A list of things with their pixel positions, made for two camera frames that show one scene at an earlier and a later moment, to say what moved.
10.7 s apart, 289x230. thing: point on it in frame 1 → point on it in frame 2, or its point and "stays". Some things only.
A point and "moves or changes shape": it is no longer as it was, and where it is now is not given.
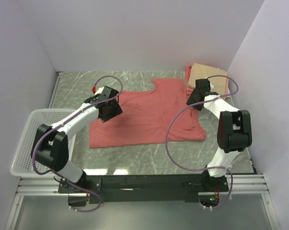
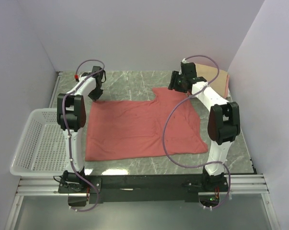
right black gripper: x=190 y=101 → x=174 y=76
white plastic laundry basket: x=22 y=163 stays
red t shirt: x=164 y=115 moves or changes shape
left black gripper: x=116 y=110 → x=96 y=97
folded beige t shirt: x=200 y=71 stays
